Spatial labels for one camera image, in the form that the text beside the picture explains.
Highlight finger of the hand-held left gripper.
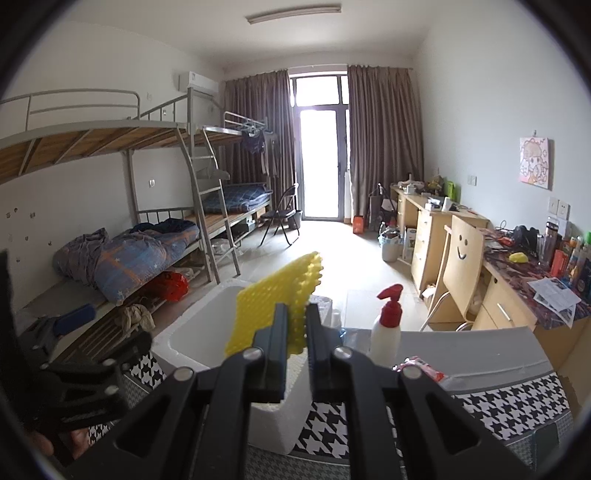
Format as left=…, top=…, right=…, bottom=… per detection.
left=55, top=368, right=129, bottom=432
left=44, top=330, right=154, bottom=385

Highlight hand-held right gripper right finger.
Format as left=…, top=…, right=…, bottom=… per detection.
left=305, top=302, right=536, bottom=480

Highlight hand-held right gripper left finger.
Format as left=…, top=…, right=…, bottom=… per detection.
left=60, top=302, right=291, bottom=480

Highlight yellow egg-crate foam pad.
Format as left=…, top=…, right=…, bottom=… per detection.
left=225, top=251, right=324, bottom=358

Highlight large white tissue pack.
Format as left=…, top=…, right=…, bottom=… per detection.
left=152, top=277, right=324, bottom=455

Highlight person's left hand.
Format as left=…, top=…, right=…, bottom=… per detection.
left=25, top=427, right=93, bottom=464

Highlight blue flat object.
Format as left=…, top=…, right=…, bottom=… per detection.
left=53, top=304, right=97, bottom=334

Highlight beige crumpled cloth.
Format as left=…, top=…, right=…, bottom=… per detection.
left=113, top=302, right=155, bottom=330

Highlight white pump bottle red top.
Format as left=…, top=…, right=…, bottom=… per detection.
left=369, top=284, right=417, bottom=367

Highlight red plastic bag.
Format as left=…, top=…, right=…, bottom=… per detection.
left=154, top=271, right=190, bottom=303

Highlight red snack packet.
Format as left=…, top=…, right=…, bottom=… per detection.
left=392, top=356, right=451, bottom=384

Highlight blue orange quilt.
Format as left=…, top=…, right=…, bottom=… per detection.
left=53, top=219, right=201, bottom=305

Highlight white bucket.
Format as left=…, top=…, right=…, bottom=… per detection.
left=379, top=228, right=404, bottom=263

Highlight black folding chair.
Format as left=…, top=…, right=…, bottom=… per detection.
left=259, top=184, right=300, bottom=247

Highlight light wooden desk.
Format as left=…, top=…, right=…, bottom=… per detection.
left=390, top=185, right=489, bottom=292

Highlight blue checked mattress pad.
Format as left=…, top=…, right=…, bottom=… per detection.
left=203, top=182, right=273, bottom=215

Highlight wooden chair with smiley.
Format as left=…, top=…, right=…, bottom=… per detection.
left=420, top=215, right=485, bottom=330

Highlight houndstooth tablecloth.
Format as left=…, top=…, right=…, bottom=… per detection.
left=88, top=325, right=578, bottom=480

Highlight wooden desk with patterned top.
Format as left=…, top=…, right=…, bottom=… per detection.
left=473, top=231, right=591, bottom=361

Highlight glass balcony door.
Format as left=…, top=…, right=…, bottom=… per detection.
left=288, top=67, right=350, bottom=223

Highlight dark hanging clothes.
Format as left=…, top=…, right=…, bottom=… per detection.
left=240, top=129, right=278, bottom=176

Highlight grey metal bunk bed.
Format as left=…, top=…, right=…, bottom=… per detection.
left=201, top=111, right=278, bottom=252
left=0, top=88, right=241, bottom=370

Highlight brown curtain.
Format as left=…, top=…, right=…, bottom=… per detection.
left=346, top=65, right=424, bottom=222
left=224, top=69, right=296, bottom=217

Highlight printed paper sheets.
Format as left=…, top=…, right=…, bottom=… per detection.
left=529, top=277, right=581, bottom=328

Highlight steel thermos bottle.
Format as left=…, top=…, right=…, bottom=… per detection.
left=541, top=222, right=559, bottom=269

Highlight white air conditioner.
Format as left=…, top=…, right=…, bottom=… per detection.
left=178, top=71, right=220, bottom=96

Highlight ceiling tube light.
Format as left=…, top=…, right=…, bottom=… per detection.
left=246, top=4, right=342, bottom=25

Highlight cartoon wall picture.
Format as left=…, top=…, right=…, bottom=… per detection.
left=518, top=136, right=552, bottom=190

